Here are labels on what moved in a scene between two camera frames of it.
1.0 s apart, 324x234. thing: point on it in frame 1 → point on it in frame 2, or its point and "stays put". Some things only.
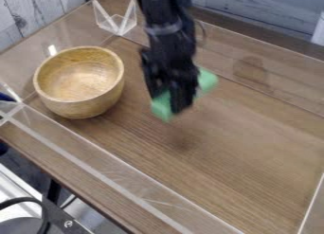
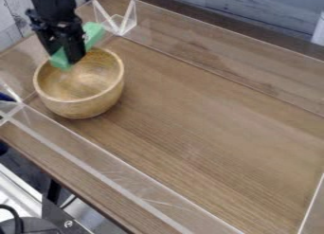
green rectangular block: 161,102 → 93,31
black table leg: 53,190 stays put
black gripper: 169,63 → 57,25
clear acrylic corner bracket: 118,25 stays put
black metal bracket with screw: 61,220 stays put
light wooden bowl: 78,81 stays put
